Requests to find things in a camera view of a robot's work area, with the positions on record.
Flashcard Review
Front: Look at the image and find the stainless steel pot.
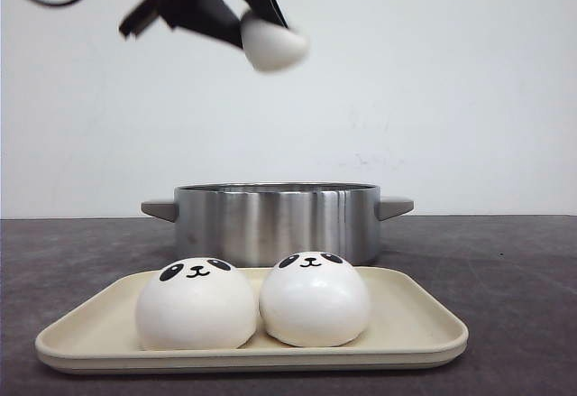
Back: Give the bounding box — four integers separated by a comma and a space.
141, 182, 414, 267

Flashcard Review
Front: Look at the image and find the beige rectangular tray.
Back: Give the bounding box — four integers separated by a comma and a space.
35, 267, 469, 374

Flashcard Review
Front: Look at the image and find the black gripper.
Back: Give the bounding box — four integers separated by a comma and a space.
119, 0, 289, 50

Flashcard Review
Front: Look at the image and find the panda bun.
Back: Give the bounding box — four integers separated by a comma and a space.
259, 251, 371, 347
135, 257, 258, 350
241, 14, 309, 72

